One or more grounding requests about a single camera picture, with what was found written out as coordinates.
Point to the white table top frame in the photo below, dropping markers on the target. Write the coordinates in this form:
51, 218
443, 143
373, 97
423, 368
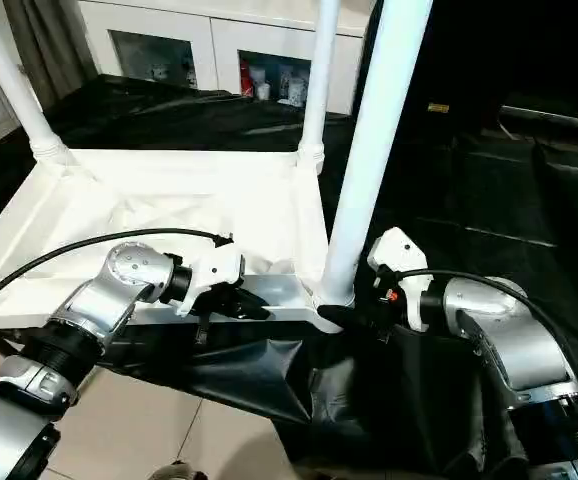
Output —
169, 190

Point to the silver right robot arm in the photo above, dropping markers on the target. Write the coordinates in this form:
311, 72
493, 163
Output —
509, 340

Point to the black work mat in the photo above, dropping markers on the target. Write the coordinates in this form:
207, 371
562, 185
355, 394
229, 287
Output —
369, 420

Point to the small yellow label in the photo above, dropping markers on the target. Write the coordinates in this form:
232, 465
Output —
438, 107

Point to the white glass-door cabinet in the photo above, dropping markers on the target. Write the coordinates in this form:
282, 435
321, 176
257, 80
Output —
219, 22

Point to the grey curtain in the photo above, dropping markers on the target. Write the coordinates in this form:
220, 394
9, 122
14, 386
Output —
54, 45

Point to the black metal rail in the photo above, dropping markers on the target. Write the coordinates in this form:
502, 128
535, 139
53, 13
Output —
554, 116

